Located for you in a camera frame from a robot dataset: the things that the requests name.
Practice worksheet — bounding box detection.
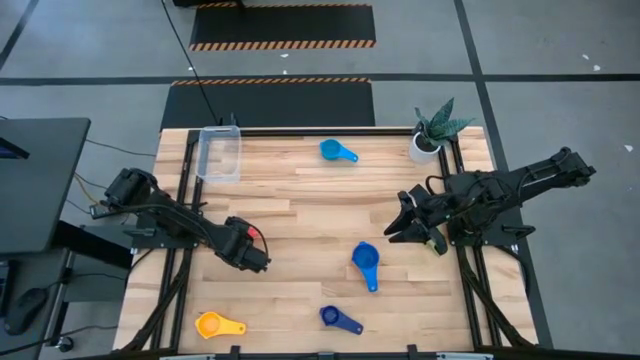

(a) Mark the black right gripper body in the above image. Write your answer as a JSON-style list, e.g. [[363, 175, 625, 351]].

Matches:
[[407, 183, 479, 230]]

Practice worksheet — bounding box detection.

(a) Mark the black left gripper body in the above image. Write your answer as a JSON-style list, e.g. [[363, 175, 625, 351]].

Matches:
[[214, 217, 272, 274]]

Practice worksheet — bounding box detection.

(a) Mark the medium blue measuring cup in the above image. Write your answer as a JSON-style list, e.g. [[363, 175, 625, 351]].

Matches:
[[351, 241, 381, 294]]

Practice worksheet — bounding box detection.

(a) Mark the yellow measuring cup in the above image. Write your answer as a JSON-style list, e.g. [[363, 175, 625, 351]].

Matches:
[[195, 311, 248, 341]]

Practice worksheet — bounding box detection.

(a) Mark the clear plastic basket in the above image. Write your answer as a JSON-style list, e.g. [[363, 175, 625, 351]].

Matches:
[[195, 124, 243, 185]]

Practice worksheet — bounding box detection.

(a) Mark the light blue measuring cup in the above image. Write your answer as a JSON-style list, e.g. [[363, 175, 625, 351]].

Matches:
[[319, 138, 360, 164]]

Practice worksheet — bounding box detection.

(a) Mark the small navy measuring cup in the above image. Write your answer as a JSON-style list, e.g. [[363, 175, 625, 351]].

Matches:
[[319, 305, 364, 336]]

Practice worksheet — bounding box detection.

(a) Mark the green plant in white pot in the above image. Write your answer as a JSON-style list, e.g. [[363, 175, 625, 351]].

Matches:
[[408, 97, 475, 165]]

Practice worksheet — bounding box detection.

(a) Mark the black desk base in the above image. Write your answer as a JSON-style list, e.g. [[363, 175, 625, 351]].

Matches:
[[52, 219, 135, 271]]

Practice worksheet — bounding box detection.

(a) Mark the black hazard-striped floor mat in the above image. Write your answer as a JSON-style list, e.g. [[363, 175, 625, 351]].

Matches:
[[159, 77, 376, 132], [188, 2, 377, 52]]

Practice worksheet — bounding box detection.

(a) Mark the dark grey desk top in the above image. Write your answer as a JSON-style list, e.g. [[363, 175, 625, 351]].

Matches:
[[0, 117, 92, 256]]

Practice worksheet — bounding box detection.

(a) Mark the low dark desk top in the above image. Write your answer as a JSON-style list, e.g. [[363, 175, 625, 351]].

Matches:
[[0, 249, 71, 360]]

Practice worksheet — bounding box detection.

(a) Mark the black computer mouse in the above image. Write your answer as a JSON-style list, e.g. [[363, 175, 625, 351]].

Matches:
[[3, 287, 50, 336]]

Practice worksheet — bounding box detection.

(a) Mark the dark screen on desk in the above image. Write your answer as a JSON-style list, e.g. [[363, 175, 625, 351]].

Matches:
[[0, 137, 30, 161]]

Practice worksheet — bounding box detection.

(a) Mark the thin black cable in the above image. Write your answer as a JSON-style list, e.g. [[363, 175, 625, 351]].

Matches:
[[84, 138, 157, 158]]

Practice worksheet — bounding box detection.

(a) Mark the black floor cable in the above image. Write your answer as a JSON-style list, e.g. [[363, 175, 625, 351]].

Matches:
[[159, 0, 224, 126]]

